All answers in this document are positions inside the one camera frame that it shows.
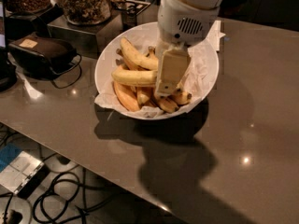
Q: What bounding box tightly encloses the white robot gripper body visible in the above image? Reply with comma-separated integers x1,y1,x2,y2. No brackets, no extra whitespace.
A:
156,0,220,58

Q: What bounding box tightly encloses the cream flat gripper finger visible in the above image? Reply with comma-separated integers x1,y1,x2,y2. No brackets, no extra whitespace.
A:
156,49,191,96

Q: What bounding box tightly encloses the long front yellow banana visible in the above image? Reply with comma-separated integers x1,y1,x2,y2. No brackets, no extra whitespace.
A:
111,70,157,87

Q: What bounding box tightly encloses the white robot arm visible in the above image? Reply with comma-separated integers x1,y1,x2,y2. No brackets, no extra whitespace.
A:
155,0,222,96

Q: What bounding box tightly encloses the upper curved yellow banana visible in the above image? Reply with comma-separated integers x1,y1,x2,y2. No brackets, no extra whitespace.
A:
120,37,158,70

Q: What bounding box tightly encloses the white paper bowl liner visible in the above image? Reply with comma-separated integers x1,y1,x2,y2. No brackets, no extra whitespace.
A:
94,22,219,120

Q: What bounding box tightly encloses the short banana bottom right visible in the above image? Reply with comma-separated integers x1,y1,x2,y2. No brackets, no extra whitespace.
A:
170,86,192,105

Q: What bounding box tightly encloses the short banana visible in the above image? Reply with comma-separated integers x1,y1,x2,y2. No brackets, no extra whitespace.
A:
170,86,192,105
153,93,179,113

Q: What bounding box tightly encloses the short banana bottom centre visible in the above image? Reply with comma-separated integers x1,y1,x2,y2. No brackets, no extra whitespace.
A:
153,93,179,113

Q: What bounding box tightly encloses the orange ripe banana left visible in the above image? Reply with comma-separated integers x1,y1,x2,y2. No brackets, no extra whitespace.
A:
113,81,140,112

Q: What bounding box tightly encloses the white oval bowl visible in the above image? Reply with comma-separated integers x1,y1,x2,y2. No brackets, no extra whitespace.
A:
94,22,220,120

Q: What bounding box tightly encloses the white paper napkin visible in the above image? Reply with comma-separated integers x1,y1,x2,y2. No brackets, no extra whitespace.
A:
206,20,225,51

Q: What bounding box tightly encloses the glass jar of granola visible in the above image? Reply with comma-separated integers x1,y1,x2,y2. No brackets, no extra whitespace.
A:
58,0,111,25

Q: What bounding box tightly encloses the metal stand block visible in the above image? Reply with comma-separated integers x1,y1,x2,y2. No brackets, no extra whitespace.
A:
48,11,122,59

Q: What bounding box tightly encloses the black device with label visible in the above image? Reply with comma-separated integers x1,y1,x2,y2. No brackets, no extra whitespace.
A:
8,33,78,80

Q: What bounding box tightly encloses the silver box on floor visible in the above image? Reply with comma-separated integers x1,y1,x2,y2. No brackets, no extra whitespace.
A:
0,151,50,199

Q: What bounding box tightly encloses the black cable of device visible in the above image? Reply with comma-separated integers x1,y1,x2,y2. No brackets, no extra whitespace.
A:
46,53,83,91

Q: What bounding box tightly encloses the black cable on floor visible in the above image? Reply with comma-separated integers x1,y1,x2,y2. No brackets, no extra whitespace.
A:
31,154,125,224

